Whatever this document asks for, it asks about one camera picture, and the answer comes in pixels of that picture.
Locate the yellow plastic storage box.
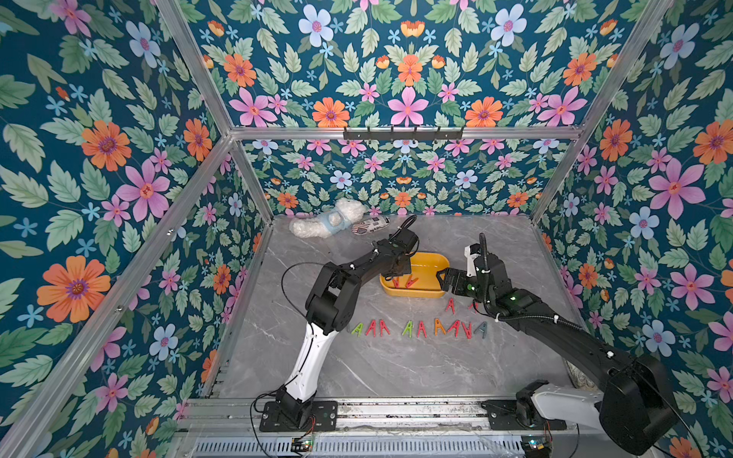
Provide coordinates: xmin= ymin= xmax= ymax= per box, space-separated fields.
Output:
xmin=380 ymin=252 xmax=450 ymax=299

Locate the teal grey clothespin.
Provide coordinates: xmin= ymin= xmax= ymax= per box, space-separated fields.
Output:
xmin=473 ymin=322 xmax=488 ymax=339

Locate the orange clothespin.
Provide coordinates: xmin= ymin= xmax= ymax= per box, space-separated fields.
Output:
xmin=433 ymin=318 xmax=448 ymax=336

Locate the green clothespin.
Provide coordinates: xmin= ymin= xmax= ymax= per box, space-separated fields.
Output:
xmin=402 ymin=321 xmax=415 ymax=339
xmin=351 ymin=323 xmax=364 ymax=337

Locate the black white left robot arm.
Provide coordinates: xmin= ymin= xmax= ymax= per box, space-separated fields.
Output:
xmin=276 ymin=227 xmax=419 ymax=405

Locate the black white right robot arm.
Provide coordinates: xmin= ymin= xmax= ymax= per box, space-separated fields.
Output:
xmin=436 ymin=254 xmax=680 ymax=455

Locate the newspaper print pouch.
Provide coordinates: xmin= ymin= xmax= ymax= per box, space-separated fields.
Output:
xmin=351 ymin=216 xmax=389 ymax=236

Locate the white plush teddy bear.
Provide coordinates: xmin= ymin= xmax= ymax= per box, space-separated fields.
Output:
xmin=289 ymin=198 xmax=367 ymax=239

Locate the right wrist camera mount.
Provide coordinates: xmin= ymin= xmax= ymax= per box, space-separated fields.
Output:
xmin=464 ymin=242 xmax=489 ymax=278

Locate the black wall hook rail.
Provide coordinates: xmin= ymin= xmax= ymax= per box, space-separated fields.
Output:
xmin=341 ymin=127 xmax=464 ymax=142

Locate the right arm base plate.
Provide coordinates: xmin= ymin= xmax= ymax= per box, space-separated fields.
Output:
xmin=480 ymin=399 xmax=569 ymax=432

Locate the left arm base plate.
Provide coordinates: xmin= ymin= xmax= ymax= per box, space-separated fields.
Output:
xmin=258 ymin=401 xmax=339 ymax=432

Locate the aluminium front mounting rail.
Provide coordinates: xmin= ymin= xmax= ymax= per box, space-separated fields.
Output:
xmin=168 ymin=396 xmax=626 ymax=457

